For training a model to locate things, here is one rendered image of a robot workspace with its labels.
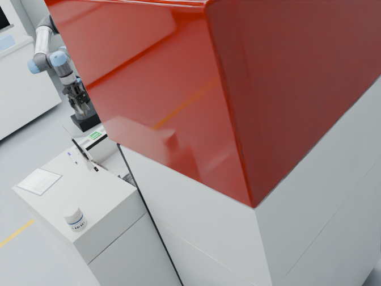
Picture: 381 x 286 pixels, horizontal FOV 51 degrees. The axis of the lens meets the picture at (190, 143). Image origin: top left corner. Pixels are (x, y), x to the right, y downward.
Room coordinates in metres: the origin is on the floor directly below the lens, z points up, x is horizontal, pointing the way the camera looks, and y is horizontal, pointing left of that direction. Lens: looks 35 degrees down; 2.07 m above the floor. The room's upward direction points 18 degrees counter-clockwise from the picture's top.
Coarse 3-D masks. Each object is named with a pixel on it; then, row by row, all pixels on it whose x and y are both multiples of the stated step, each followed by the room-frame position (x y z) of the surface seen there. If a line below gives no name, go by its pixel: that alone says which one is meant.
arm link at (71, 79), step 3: (69, 75) 1.89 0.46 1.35; (72, 75) 1.90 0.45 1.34; (60, 78) 1.90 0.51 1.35; (63, 78) 1.89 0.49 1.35; (66, 78) 1.89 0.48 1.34; (69, 78) 1.89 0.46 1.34; (72, 78) 1.90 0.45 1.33; (75, 78) 1.92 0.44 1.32; (63, 81) 1.89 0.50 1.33; (66, 81) 1.89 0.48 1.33; (69, 81) 1.89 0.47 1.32; (72, 81) 1.89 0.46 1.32; (63, 84) 1.90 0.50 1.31; (66, 84) 1.89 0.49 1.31; (69, 84) 1.89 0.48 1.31
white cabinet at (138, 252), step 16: (144, 224) 1.35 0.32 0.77; (48, 240) 1.69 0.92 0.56; (128, 240) 1.29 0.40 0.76; (144, 240) 1.33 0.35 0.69; (160, 240) 1.37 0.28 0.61; (64, 256) 1.56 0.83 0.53; (96, 256) 1.21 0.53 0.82; (112, 256) 1.24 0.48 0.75; (128, 256) 1.27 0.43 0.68; (144, 256) 1.31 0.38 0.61; (160, 256) 1.35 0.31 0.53; (80, 272) 1.43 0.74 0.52; (96, 272) 1.19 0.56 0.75; (112, 272) 1.22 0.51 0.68; (128, 272) 1.25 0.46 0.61; (144, 272) 1.29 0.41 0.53; (160, 272) 1.33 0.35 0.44
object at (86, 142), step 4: (100, 128) 2.00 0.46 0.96; (92, 132) 1.98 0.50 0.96; (100, 132) 1.95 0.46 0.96; (104, 132) 1.94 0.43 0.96; (100, 136) 1.91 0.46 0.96; (84, 140) 1.92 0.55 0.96; (88, 140) 1.92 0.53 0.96; (92, 140) 1.90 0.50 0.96; (80, 144) 1.90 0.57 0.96; (84, 144) 1.89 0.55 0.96; (88, 144) 1.87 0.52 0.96; (72, 148) 1.88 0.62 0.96; (76, 148) 1.88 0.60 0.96; (76, 152) 1.83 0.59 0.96
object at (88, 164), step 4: (84, 148) 1.64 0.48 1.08; (80, 152) 1.62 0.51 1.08; (84, 152) 1.63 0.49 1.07; (88, 156) 1.62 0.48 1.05; (84, 160) 1.60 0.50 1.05; (88, 160) 1.61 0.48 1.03; (84, 164) 1.63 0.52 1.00; (88, 164) 1.63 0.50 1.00; (88, 168) 1.62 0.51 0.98; (92, 168) 1.63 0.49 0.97
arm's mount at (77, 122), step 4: (72, 116) 2.42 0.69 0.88; (92, 116) 2.30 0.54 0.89; (96, 116) 2.31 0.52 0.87; (72, 120) 2.43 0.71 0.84; (76, 120) 2.33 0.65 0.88; (80, 120) 2.31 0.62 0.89; (84, 120) 2.29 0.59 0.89; (88, 120) 2.29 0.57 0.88; (92, 120) 2.30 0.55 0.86; (96, 120) 2.31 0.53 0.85; (76, 124) 2.36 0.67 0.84; (80, 124) 2.27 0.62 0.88; (84, 124) 2.28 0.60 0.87; (88, 124) 2.29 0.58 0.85; (92, 124) 2.30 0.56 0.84; (96, 124) 2.30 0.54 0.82; (80, 128) 2.30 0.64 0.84; (84, 128) 2.27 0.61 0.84; (88, 128) 2.28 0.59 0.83
